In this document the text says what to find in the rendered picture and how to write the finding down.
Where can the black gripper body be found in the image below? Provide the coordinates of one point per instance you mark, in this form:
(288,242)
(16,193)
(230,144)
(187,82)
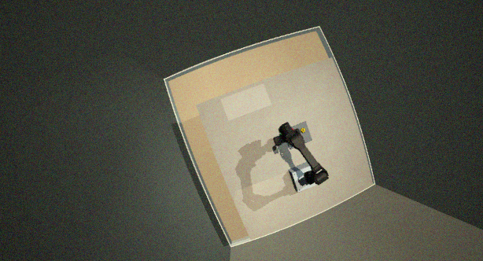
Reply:
(278,141)

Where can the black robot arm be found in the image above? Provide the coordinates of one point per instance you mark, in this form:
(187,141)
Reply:
(297,141)

